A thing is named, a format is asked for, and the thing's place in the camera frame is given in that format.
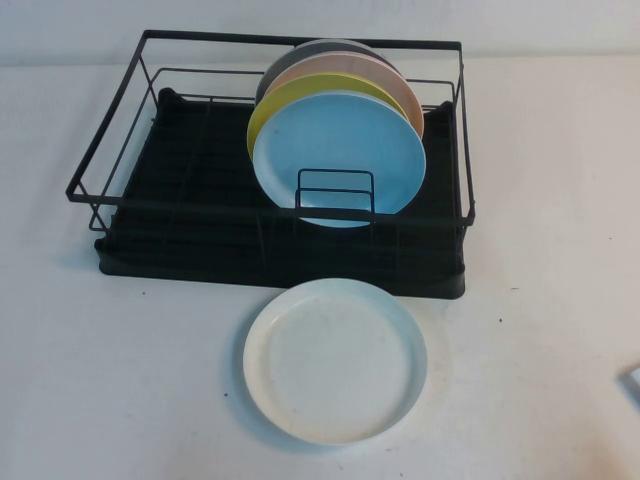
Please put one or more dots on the white round plate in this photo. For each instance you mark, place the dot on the white round plate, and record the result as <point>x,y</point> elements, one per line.
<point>335,365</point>

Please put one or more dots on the blue round plate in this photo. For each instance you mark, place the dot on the blue round plate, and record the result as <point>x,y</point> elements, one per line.
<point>340,140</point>

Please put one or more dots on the yellow round plate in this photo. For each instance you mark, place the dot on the yellow round plate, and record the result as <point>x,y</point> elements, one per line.
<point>300,90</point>

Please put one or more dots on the pink round plate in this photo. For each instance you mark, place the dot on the pink round plate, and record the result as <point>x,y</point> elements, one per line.
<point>350,67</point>

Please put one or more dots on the gray round plate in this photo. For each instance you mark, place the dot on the gray round plate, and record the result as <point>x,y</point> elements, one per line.
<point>282,65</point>

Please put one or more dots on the black plastic drip tray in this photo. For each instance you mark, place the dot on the black plastic drip tray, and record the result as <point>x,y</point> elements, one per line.
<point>200,270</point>

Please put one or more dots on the white flat object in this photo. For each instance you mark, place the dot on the white flat object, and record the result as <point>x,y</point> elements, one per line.
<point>632,382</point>

